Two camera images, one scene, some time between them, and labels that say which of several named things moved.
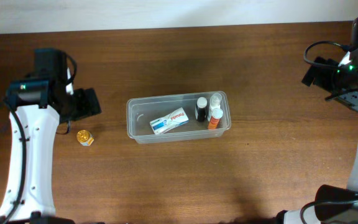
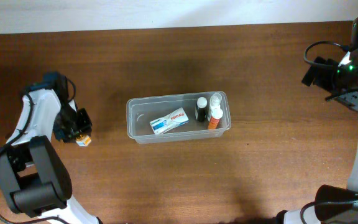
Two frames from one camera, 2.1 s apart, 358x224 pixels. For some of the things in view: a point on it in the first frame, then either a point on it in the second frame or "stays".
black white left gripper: (86, 103) to (80, 123)
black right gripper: (317, 74) stays
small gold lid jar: (84, 137) stays
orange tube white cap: (217, 113) stays
